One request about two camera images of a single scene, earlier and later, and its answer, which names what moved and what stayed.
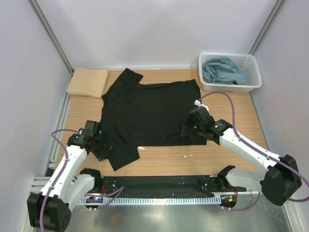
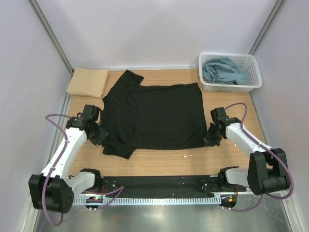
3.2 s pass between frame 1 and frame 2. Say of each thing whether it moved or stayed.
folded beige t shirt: stayed
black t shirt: moved
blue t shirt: stayed
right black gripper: moved
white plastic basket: stayed
